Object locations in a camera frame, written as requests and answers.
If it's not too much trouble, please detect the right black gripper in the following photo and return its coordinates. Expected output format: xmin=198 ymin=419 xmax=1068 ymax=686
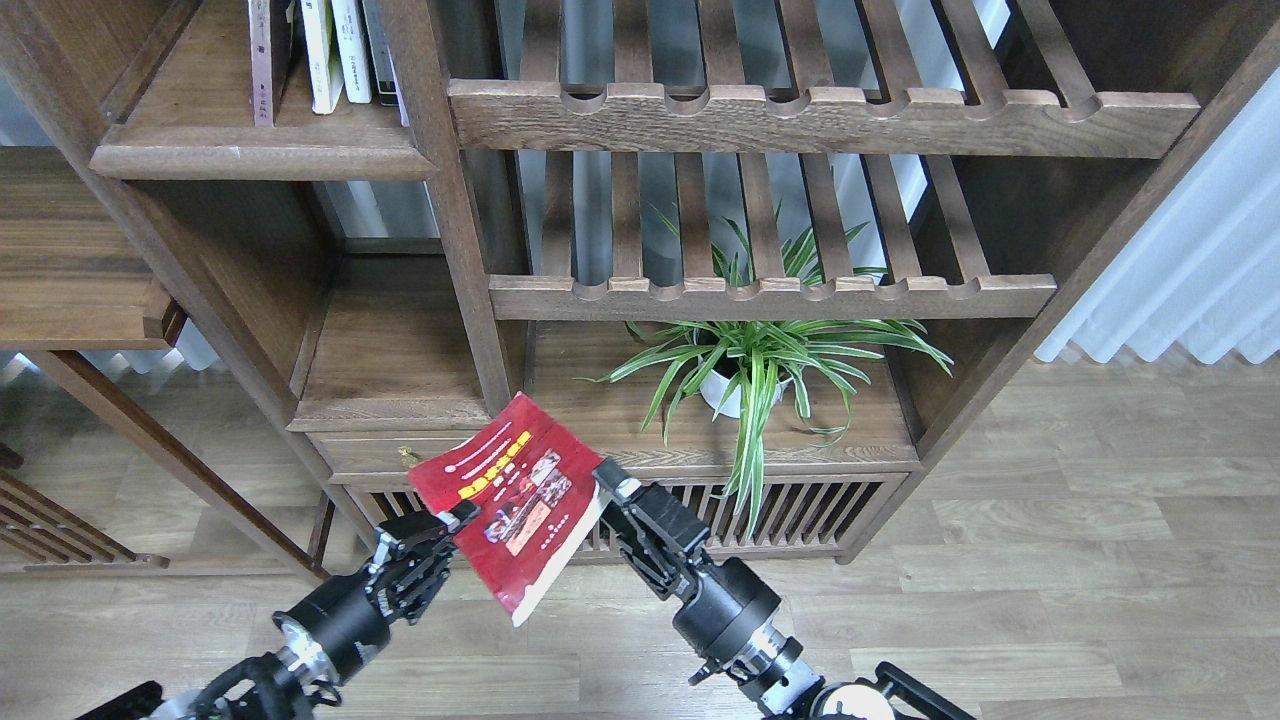
xmin=593 ymin=459 xmax=783 ymax=671

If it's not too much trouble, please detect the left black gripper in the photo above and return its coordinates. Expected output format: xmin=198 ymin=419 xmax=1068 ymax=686
xmin=273 ymin=500 xmax=480 ymax=687

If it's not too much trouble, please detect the red cover book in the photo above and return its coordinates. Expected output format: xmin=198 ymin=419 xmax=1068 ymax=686
xmin=407 ymin=393 xmax=607 ymax=626

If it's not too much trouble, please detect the dark maroon book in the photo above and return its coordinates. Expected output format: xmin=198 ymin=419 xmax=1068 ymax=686
xmin=247 ymin=1 xmax=297 ymax=127

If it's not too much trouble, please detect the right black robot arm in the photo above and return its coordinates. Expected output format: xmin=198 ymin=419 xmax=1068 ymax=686
xmin=593 ymin=459 xmax=970 ymax=719

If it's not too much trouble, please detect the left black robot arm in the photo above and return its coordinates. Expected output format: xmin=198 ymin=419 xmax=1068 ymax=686
xmin=84 ymin=501 xmax=479 ymax=719

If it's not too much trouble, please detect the dark wooden bookshelf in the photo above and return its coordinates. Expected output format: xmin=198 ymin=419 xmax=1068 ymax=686
xmin=3 ymin=1 xmax=1277 ymax=562

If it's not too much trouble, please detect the pale purple upright book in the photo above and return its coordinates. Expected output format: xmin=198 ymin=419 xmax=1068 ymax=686
xmin=388 ymin=59 xmax=410 ymax=128

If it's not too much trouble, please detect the wooden side furniture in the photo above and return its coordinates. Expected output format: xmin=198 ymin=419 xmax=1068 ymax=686
xmin=3 ymin=147 xmax=196 ymax=577

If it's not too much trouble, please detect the white spine upright book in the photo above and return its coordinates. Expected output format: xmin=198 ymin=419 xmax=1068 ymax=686
xmin=332 ymin=0 xmax=374 ymax=104

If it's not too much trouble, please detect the dark spine upright book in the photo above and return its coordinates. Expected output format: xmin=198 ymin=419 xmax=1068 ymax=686
xmin=361 ymin=0 xmax=399 ymax=108

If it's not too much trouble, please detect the white curtain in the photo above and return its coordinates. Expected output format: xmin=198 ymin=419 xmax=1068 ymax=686
xmin=1036 ymin=76 xmax=1279 ymax=364

